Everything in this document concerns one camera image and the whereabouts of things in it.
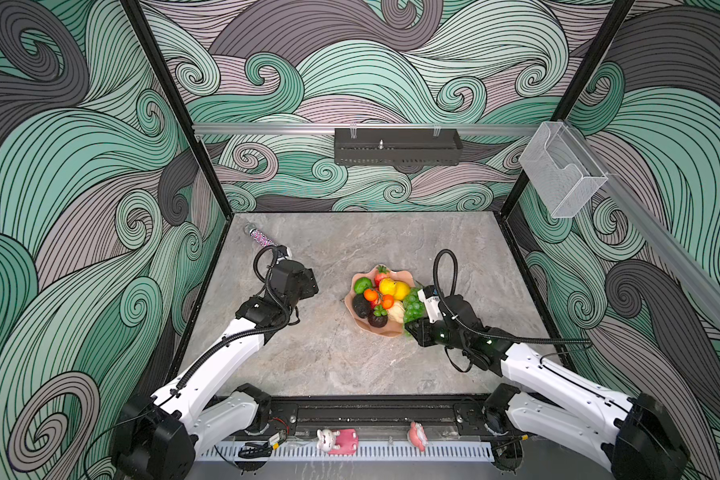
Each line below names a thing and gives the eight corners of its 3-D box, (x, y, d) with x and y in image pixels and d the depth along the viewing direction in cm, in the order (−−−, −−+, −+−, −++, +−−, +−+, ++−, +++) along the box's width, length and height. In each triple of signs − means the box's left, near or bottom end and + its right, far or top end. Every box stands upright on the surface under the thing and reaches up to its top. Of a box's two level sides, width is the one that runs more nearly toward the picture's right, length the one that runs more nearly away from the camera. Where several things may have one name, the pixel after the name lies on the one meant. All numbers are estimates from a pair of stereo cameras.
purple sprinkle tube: (245, 235, 116) (242, 227, 112) (252, 229, 118) (249, 222, 114) (268, 251, 110) (266, 244, 107) (275, 245, 112) (273, 238, 109)
